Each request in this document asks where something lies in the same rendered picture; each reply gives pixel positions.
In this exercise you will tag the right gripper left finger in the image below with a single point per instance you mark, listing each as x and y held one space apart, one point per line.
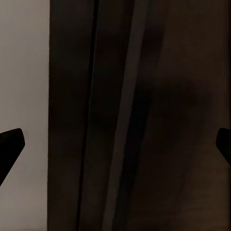
12 143

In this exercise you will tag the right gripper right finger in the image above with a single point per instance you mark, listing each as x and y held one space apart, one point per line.
223 142

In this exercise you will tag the cabinet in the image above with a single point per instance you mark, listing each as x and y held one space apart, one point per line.
138 90

